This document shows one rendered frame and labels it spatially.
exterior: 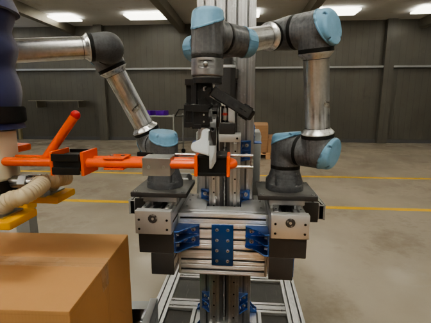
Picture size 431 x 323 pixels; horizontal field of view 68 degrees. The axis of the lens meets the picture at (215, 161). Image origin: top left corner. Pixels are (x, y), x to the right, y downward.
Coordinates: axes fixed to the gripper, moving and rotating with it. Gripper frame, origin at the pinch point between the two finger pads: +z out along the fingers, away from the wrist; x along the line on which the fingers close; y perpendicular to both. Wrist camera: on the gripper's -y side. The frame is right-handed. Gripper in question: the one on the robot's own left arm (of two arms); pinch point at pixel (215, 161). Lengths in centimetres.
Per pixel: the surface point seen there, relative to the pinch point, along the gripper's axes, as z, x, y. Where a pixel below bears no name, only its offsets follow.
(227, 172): 1.6, 4.6, -3.1
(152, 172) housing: 2.4, 3.7, 14.9
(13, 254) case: 29, -4, 59
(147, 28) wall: -264, -1053, 311
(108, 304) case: 41, -1, 30
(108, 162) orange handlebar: 0.1, 3.8, 25.7
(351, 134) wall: 87, -1046, -394
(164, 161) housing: -0.3, 3.7, 11.9
